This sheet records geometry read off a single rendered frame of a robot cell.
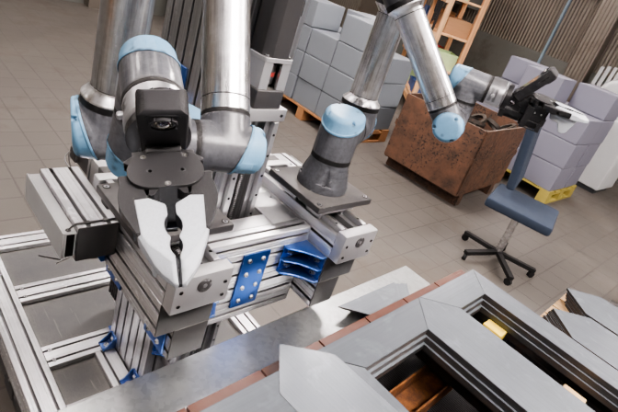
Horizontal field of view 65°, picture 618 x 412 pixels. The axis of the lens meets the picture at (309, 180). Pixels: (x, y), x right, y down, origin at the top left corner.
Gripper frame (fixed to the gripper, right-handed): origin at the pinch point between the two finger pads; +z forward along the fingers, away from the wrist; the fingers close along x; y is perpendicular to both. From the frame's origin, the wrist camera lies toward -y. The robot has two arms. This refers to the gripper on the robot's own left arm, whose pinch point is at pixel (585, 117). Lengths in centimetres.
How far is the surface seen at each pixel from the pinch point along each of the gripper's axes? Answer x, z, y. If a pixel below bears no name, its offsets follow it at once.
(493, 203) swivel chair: -181, 15, 122
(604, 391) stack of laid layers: 23, 35, 59
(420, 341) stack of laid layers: 41, -14, 56
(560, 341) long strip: 13, 23, 58
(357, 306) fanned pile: 24, -32, 71
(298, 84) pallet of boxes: -332, -200, 159
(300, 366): 70, -36, 50
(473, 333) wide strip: 30, -2, 55
